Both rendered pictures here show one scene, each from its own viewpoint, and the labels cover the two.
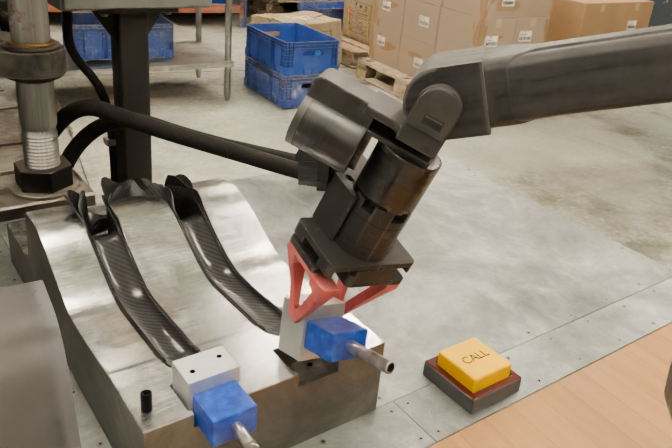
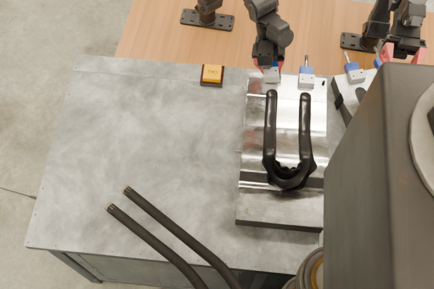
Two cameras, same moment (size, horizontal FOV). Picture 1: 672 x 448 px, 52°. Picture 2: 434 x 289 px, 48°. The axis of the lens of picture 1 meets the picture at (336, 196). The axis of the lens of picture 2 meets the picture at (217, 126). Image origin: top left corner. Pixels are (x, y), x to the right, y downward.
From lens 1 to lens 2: 1.70 m
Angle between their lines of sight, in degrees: 86
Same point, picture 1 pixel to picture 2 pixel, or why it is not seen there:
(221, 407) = (309, 69)
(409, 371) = (225, 91)
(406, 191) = not seen: hidden behind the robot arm
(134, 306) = (304, 131)
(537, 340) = (172, 77)
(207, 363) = (307, 78)
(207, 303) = (283, 117)
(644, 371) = (156, 51)
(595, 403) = (186, 52)
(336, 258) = not seen: hidden behind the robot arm
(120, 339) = (316, 114)
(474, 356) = (212, 71)
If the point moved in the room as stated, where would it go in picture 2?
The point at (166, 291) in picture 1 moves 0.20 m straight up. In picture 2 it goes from (292, 130) to (302, 99)
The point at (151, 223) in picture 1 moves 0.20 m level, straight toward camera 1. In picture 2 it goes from (287, 150) to (312, 99)
